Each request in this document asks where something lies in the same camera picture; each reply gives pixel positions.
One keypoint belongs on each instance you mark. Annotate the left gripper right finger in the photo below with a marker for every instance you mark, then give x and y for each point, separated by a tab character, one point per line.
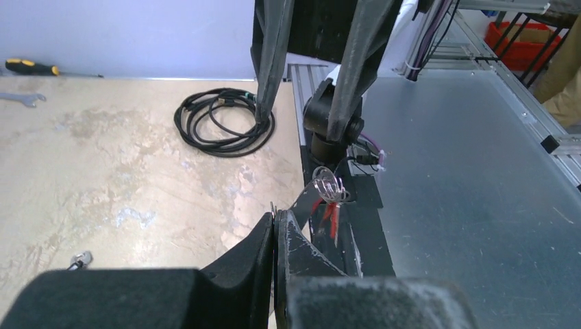
310	292

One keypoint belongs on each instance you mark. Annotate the large perforated metal keyring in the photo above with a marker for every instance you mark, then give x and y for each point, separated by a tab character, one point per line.
325	188

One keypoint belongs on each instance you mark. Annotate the silver open end wrench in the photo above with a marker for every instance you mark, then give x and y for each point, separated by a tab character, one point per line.
28	100

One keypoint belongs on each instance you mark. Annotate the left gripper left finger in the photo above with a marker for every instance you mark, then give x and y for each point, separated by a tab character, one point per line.
232	292

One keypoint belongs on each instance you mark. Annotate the red storage bin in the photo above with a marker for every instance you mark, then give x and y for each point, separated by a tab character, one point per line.
534	44

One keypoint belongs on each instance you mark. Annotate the loose black key tag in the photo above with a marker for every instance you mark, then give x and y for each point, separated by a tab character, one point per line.
80	261

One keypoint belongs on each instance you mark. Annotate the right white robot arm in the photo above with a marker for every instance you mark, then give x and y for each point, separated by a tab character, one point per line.
320	30

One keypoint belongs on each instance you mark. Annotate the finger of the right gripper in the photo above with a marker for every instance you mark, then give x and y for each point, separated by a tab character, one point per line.
271	31
369	33

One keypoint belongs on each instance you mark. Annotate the yellow black screwdriver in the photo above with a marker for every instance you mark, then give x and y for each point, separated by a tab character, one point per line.
28	67

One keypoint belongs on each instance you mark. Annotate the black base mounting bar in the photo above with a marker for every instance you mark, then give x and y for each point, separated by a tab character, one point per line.
362	248

